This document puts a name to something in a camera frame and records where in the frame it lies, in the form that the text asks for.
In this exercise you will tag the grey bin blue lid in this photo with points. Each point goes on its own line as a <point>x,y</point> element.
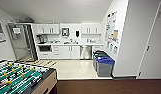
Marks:
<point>105,68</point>

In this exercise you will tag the grey bin green lid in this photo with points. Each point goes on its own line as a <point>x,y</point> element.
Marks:
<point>97,55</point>

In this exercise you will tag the stainless steel refrigerator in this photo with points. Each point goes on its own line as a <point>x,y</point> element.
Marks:
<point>21,43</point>

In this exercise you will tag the green foosball table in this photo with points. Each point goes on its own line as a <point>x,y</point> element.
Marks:
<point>16,78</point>

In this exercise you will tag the white paper fridge notice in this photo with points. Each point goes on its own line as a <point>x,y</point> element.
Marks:
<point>16,30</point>

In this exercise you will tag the white door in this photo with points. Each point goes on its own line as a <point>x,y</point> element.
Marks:
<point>154,43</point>

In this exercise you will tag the wide white drawer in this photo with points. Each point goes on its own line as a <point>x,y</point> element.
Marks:
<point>45,55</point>

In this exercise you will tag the white double-door base cabinet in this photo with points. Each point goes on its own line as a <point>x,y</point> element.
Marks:
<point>70,52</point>

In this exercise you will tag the large colourful wall poster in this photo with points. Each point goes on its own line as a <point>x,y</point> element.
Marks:
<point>112,28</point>

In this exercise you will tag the grey paper towel dispenser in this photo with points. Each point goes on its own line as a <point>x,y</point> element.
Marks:
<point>65,32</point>

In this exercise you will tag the stainless steel dishwasher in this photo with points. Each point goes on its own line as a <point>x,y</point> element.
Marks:
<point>85,52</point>

